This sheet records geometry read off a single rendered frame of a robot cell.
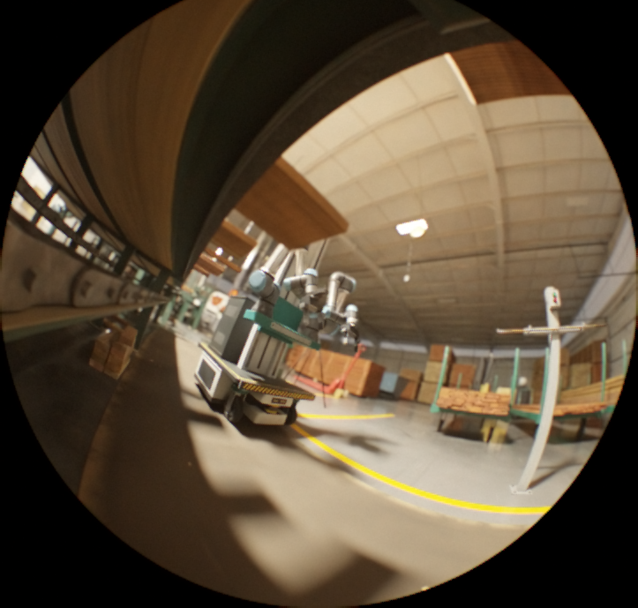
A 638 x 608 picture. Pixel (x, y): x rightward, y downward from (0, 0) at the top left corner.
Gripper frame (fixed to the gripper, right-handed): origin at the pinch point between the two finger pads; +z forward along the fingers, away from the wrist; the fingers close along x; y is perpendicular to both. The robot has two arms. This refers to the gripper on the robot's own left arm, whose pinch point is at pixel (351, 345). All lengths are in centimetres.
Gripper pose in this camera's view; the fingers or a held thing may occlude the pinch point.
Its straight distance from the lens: 132.5
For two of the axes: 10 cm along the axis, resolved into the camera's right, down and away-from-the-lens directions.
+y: 7.7, -3.8, -5.2
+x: 6.3, 5.9, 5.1
